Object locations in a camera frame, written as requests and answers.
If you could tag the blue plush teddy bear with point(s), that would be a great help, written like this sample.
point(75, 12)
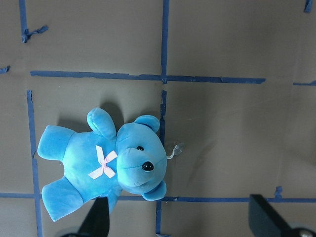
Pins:
point(103, 162)

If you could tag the clear suction cup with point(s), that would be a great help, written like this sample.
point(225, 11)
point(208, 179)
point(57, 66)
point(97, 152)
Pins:
point(177, 150)

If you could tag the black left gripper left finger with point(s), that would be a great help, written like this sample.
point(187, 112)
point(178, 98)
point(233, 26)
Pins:
point(96, 223)

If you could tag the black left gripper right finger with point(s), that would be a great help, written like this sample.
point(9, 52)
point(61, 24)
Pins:
point(264, 221)

